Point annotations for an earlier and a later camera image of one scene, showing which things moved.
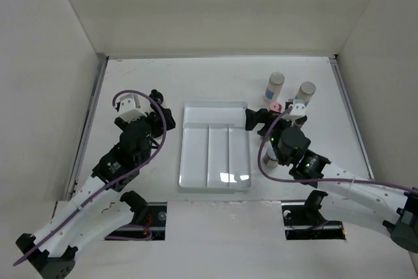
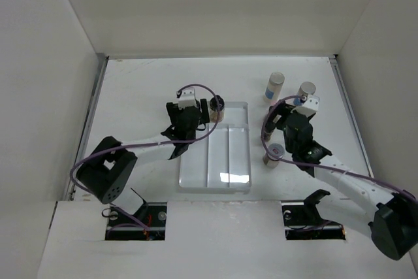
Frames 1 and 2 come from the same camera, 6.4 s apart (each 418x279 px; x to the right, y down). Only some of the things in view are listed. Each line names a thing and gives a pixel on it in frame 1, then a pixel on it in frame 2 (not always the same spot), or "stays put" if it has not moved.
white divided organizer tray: (214, 147) stays put
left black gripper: (158, 125) → (174, 112)
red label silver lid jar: (268, 156) stays put
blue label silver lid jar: (274, 86) stays put
